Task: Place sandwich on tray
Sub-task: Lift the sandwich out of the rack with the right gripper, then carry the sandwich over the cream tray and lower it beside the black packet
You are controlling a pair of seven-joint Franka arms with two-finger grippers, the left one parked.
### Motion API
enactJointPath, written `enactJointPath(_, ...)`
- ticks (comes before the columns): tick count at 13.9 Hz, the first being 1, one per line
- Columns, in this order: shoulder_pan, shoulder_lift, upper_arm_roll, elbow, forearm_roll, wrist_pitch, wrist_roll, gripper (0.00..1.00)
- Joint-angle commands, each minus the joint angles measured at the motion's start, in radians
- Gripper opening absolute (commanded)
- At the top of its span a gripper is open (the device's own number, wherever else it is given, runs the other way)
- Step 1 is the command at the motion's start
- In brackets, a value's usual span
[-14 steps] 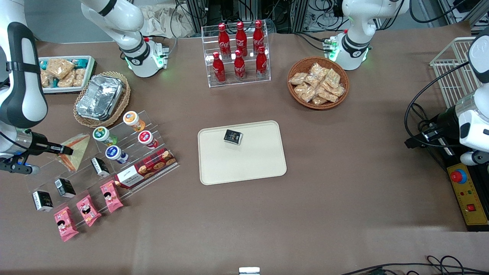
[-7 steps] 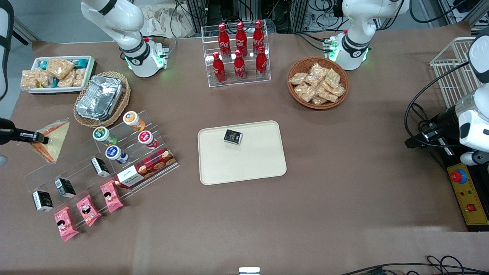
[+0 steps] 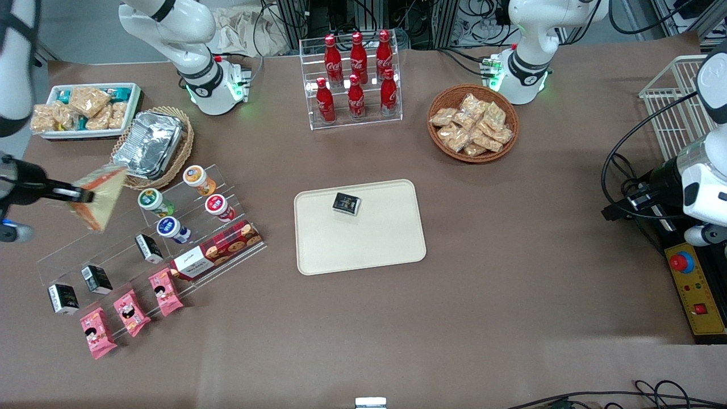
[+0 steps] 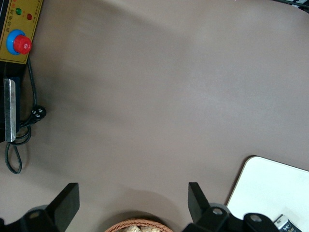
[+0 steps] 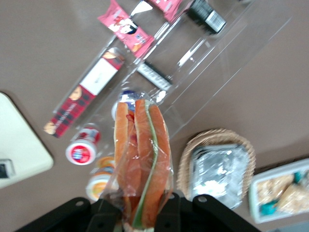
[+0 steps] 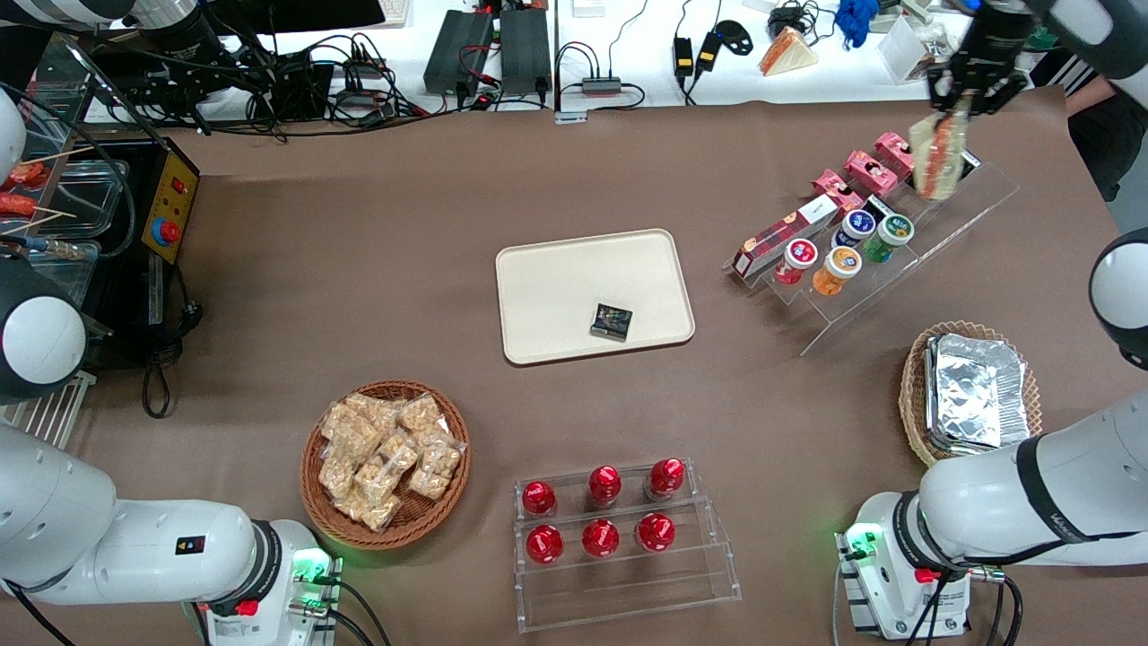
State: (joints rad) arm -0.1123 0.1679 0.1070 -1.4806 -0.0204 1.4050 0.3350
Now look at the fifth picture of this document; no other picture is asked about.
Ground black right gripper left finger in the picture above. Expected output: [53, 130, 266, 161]
[86, 200, 122, 232]

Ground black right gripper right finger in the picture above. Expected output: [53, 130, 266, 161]
[155, 193, 182, 232]

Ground plastic sandwich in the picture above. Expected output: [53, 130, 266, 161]
[103, 98, 174, 230]

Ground pale green plastic tray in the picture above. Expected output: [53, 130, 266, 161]
[248, 158, 309, 224]

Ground wrapped grain bread sandwich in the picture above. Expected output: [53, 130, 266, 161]
[257, 174, 294, 205]
[277, 182, 309, 215]

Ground white plastic tray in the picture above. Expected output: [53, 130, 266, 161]
[0, 91, 54, 189]

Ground orange lid yogurt cup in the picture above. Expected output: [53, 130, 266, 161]
[85, 156, 117, 203]

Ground silver foil packet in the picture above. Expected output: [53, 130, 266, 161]
[189, 144, 251, 210]

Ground red lid yogurt cup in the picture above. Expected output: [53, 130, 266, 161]
[65, 123, 102, 166]

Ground pale straw wicker basket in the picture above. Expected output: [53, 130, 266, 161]
[177, 128, 256, 203]

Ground small black snack packet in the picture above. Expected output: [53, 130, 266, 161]
[0, 158, 15, 179]

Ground red plaid cookie box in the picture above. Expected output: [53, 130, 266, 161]
[43, 48, 125, 138]

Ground blue lid yogurt cup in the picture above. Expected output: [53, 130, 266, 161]
[111, 89, 145, 120]

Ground slim black barcode packet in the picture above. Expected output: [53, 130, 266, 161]
[136, 61, 173, 91]

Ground clear acrylic tiered rack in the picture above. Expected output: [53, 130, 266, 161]
[52, 0, 294, 184]

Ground pink snack packet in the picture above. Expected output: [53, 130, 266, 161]
[97, 0, 155, 58]
[148, 0, 185, 23]

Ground large black barcode packet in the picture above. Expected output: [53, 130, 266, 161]
[187, 0, 227, 34]

